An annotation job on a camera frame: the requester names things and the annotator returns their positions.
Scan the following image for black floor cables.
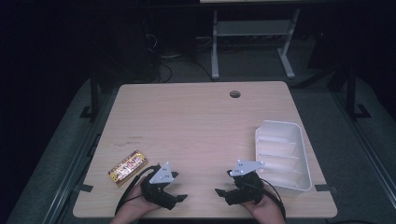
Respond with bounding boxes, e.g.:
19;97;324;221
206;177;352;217
144;31;217;84

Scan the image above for black metal stand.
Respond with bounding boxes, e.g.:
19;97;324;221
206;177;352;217
78;70;101;122
345;62;372;121

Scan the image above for yellow snack packet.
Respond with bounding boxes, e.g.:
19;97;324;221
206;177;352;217
107;149;149;188

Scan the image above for white metal stand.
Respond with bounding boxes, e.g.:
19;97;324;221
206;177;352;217
210;7;302;80

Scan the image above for person's right hand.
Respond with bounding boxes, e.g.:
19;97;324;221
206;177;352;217
242;186;285;224

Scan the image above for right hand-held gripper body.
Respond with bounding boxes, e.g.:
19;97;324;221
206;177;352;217
223;159;266;206

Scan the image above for person's left hand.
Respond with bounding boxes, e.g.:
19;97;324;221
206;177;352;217
122;177;162;219

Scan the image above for white plastic bin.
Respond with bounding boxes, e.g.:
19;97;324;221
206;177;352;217
254;119;313;192

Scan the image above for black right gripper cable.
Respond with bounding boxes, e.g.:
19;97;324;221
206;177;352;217
261;177;287;220

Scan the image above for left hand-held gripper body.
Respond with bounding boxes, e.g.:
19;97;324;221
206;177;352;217
139;161;177;211

